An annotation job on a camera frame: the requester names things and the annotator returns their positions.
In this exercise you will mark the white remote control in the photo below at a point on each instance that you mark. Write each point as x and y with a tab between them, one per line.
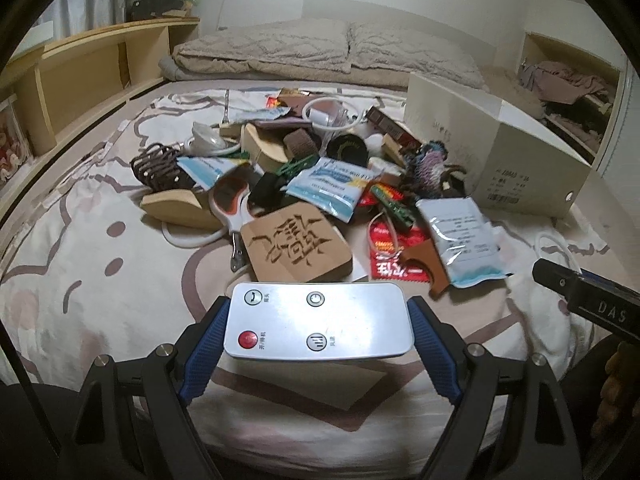
320	320

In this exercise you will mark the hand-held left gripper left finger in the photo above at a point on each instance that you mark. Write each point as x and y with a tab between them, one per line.
205	355

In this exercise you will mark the blue white medicine sachet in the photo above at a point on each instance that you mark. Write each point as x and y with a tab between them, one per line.
265	114
205	170
330	185

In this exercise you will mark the red-brown box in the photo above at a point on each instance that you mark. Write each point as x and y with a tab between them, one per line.
387	122

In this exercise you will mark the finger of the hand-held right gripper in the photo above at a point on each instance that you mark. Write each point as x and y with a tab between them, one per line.
595	305

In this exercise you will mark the brown sanding sponge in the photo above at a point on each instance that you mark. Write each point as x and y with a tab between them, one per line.
300	142

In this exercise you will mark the red packet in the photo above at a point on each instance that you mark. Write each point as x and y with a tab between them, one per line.
390	265

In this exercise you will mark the large white medicine sachet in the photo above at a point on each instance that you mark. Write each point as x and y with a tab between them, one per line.
460	240

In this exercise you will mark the red white patterned item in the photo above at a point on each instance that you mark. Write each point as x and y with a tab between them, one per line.
12	145

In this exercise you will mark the wooden wedge block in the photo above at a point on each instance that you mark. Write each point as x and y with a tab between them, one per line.
175	210

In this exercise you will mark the carved wooden plaque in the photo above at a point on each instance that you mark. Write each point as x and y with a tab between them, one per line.
295	245

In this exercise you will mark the dark bag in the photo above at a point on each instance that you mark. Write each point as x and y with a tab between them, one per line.
157	5

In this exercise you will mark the black round lid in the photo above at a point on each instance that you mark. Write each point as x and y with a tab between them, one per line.
345	149

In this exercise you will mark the small clear cup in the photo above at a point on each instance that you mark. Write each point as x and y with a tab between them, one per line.
205	140

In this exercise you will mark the white closet door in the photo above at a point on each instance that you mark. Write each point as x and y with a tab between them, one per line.
620	130

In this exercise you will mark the green clothes peg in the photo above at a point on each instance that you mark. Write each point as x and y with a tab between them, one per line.
295	166

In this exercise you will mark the round wooden disc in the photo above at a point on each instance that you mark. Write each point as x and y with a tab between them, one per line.
265	150

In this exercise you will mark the grey curtain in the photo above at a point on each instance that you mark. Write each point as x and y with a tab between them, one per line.
100	0

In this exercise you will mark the wooden shelf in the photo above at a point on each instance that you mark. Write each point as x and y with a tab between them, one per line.
85	60

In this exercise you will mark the white cardboard box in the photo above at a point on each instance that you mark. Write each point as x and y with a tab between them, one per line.
500	150

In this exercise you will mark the dark clothes pile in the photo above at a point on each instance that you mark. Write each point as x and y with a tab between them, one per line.
575	115

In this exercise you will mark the printed blanket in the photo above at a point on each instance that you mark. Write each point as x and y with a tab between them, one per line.
100	270

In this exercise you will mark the pink clothes pile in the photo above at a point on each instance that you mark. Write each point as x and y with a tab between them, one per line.
565	77

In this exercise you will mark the metal fork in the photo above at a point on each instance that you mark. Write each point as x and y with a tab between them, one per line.
226	107

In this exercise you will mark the brown leather piece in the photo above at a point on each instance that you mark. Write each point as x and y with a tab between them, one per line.
430	275

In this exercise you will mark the colourful knitted item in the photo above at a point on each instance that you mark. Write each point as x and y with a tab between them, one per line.
425	162

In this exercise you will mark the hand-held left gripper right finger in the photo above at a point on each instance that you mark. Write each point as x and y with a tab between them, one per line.
435	355

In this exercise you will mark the beige folded comforter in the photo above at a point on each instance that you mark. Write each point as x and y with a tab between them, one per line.
300	74

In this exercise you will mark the white orange scissors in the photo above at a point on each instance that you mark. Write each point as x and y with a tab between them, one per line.
230	200

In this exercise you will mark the grey quilted pillow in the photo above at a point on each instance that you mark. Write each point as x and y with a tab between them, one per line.
260	42
415	52

